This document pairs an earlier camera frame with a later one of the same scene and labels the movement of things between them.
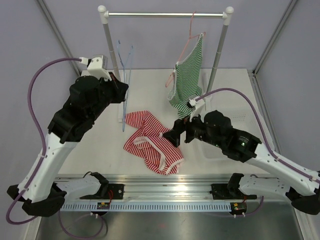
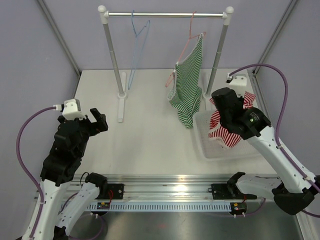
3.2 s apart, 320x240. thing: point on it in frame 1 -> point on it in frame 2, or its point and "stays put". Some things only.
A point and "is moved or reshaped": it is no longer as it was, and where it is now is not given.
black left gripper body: [110, 92] -> [87, 127]
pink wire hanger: [190, 38] stays put
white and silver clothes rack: [105, 16] stays put
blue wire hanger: [127, 80] -> [147, 25]
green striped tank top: [187, 80] stays put
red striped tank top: [161, 155] is moved or reshaped
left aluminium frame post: [58, 33] stays put
